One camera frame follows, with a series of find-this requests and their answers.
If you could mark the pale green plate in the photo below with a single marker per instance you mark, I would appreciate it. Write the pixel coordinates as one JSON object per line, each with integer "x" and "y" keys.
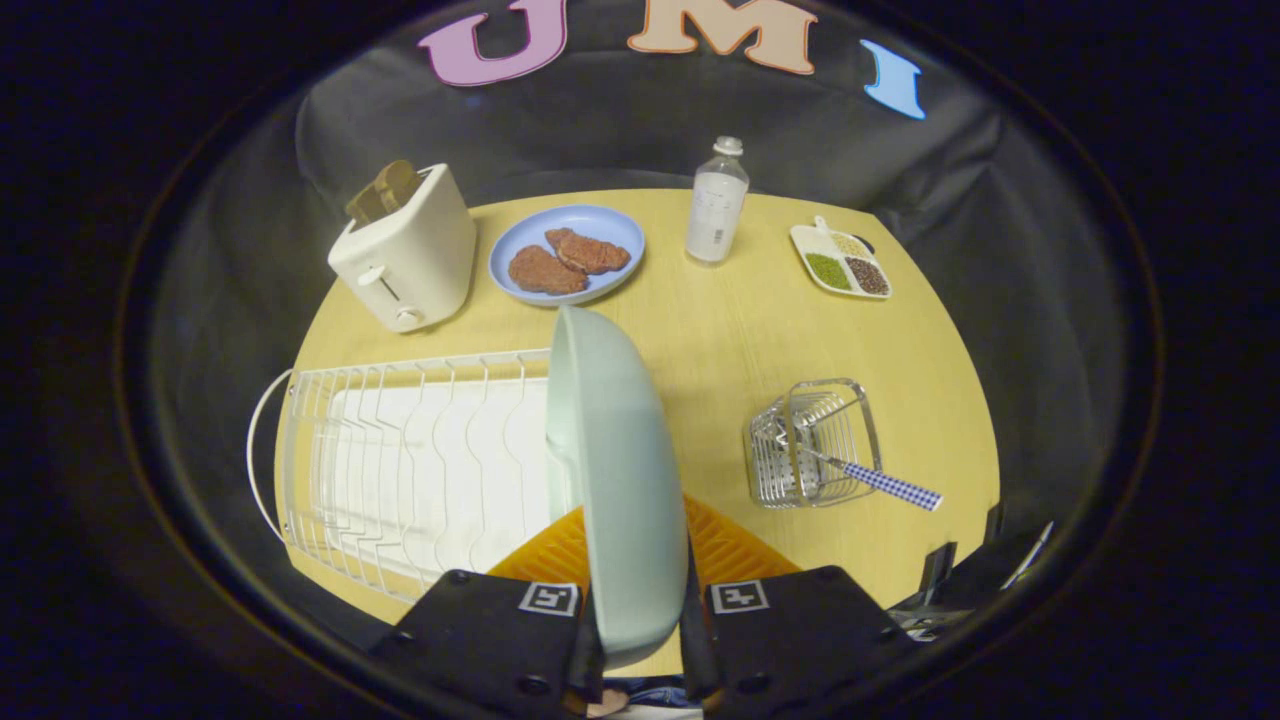
{"x": 620, "y": 480}

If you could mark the white divided tray with grains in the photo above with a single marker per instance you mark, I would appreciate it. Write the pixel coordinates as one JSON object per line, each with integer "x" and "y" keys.
{"x": 840, "y": 262}

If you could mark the brown meat patty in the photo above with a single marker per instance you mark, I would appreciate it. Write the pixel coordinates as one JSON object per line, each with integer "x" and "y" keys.
{"x": 590, "y": 252}
{"x": 545, "y": 272}

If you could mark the clear plastic bottle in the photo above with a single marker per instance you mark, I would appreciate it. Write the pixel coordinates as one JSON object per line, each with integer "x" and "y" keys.
{"x": 716, "y": 205}

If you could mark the toast slice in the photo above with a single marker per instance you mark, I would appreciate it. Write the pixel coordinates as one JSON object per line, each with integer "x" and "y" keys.
{"x": 385, "y": 190}

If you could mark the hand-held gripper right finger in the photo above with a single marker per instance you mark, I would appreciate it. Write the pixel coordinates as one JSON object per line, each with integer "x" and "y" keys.
{"x": 790, "y": 640}

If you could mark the cream toaster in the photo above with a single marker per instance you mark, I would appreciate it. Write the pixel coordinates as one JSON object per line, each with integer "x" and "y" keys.
{"x": 410, "y": 255}

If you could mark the blue plate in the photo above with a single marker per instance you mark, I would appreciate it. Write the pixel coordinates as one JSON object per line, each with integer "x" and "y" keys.
{"x": 566, "y": 254}

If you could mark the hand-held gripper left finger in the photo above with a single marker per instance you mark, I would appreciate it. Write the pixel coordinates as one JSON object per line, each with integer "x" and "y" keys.
{"x": 500, "y": 640}

